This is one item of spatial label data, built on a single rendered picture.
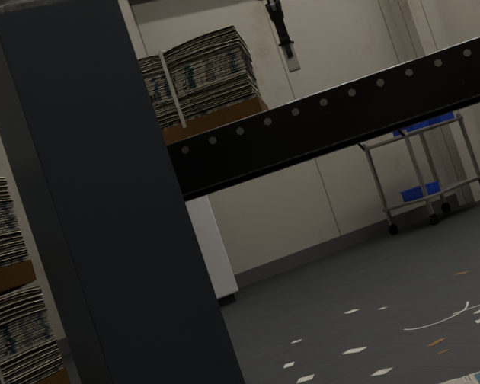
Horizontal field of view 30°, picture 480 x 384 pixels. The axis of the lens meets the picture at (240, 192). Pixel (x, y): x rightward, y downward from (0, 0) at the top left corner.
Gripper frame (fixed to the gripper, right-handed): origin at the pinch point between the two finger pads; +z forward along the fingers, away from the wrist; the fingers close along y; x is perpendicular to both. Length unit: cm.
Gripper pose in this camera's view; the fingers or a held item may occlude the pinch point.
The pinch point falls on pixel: (290, 57)
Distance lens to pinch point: 228.7
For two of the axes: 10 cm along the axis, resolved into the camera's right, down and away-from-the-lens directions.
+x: 9.4, -3.2, -1.1
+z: 3.2, 9.5, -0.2
